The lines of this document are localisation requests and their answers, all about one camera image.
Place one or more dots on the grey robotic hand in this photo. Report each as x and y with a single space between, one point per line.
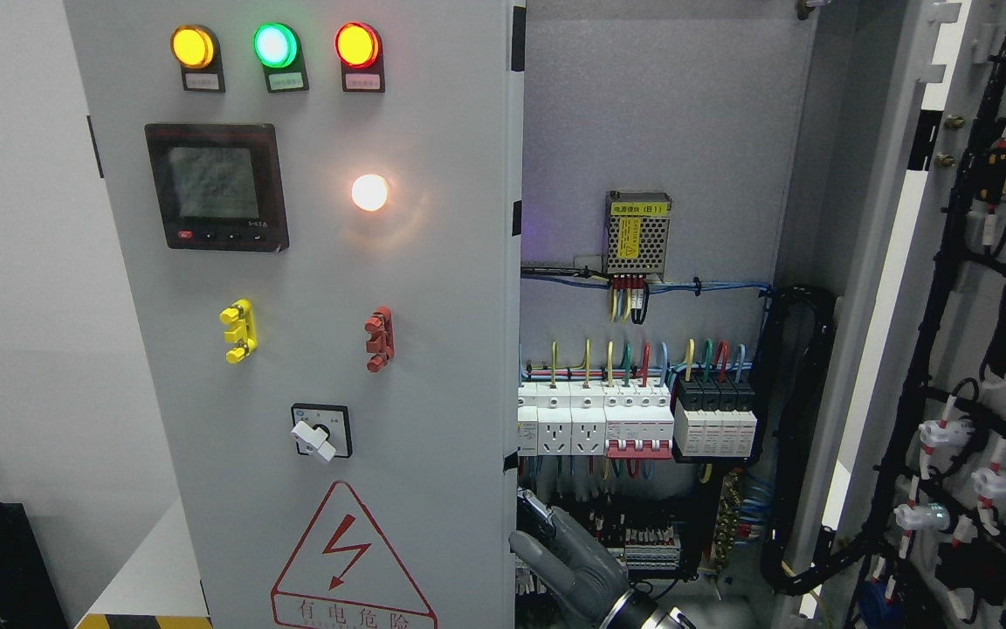
569 561

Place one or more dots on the grey cabinet door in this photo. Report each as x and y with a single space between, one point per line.
434 446
891 509

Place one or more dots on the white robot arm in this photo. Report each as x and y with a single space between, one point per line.
639 611

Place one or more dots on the lower relay terminal row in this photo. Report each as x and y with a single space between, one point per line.
641 537

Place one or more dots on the white socket and breaker row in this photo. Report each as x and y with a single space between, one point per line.
572 418

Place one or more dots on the brass terminal bar right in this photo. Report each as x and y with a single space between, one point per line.
727 520

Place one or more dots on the black surge protector block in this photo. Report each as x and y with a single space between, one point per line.
714 421

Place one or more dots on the red electric hazard warning sticker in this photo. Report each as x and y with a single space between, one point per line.
343 573

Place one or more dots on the red terminal clip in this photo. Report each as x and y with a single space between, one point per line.
381 342

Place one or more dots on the metal mesh power supply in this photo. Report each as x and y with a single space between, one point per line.
638 223

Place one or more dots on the yellow terminal clip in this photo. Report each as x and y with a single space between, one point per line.
241 330

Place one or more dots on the white glowing indicator lamp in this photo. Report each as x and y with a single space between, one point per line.
370 192

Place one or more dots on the black digital power meter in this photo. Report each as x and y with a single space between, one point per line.
219 186

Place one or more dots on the red indicator lamp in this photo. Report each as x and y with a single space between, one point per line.
358 45

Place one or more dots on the green indicator lamp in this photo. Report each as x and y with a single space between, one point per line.
275 45

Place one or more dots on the yellow indicator lamp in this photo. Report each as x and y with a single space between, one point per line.
193 46

